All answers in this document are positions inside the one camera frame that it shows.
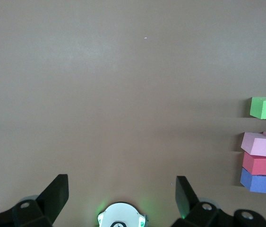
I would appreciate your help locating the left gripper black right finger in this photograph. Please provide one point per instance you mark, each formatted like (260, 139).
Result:
(184, 198)

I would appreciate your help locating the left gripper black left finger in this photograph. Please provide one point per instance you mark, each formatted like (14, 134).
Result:
(54, 198)

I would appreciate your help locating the purple foam cube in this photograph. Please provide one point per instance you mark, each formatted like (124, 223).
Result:
(254, 182)

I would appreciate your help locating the red foam cube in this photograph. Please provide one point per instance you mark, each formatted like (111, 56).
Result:
(256, 164)

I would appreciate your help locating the brown table cover sheet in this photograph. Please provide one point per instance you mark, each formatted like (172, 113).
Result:
(99, 94)

